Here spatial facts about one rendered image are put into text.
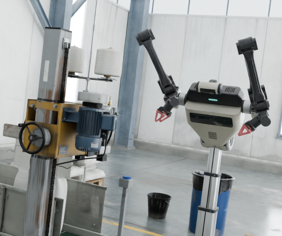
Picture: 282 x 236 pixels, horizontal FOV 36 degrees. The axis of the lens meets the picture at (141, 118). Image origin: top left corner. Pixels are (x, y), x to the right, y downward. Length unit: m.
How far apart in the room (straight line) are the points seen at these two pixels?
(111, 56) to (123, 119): 8.99
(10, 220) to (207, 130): 1.45
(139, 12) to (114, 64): 9.11
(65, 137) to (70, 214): 1.01
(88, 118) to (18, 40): 5.87
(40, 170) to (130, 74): 9.06
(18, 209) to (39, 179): 0.50
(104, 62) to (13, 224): 1.25
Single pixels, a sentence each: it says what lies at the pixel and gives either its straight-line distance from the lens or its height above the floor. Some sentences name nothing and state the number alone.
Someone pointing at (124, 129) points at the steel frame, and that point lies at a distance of 11.52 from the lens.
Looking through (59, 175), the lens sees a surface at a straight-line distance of 3.06.
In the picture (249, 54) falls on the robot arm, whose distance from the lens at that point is 2.52.
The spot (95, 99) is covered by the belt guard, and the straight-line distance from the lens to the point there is 2.42.
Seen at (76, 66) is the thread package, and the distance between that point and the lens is 2.72.
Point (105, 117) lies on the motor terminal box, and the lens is 2.46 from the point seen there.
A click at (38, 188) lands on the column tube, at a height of 0.84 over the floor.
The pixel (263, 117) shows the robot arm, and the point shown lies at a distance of 2.58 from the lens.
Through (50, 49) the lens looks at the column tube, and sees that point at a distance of 2.55.
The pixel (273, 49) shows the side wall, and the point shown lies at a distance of 10.70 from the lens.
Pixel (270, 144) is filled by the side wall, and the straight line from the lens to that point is 10.60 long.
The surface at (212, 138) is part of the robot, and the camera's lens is 3.07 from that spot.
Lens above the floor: 1.44
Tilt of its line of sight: 3 degrees down
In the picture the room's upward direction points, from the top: 7 degrees clockwise
